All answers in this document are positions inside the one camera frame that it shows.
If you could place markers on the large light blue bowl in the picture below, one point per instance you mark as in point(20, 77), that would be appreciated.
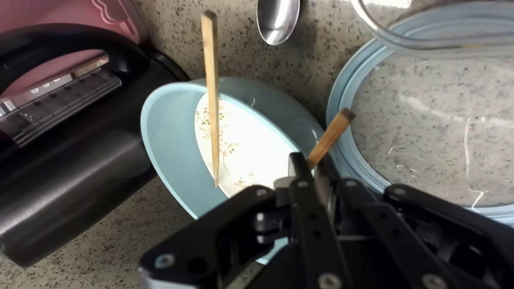
point(171, 138)

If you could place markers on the light blue plate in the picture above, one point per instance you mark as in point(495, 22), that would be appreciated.
point(343, 122)

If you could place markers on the brown wooden stick dark tip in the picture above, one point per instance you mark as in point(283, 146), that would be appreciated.
point(331, 136)

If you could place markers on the metal spoon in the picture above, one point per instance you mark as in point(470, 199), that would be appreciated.
point(277, 21)

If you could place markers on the maroon packet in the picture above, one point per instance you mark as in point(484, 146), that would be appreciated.
point(54, 16)

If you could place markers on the clear glass food container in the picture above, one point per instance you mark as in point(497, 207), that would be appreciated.
point(428, 38)

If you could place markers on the black toaster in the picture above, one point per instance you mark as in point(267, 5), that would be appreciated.
point(81, 160)

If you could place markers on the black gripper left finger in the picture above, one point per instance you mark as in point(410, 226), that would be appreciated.
point(242, 241)

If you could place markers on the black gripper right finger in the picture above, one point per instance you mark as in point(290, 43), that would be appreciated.
point(418, 241)

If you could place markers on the pale wooden stick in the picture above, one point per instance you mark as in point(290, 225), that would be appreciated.
point(213, 96)

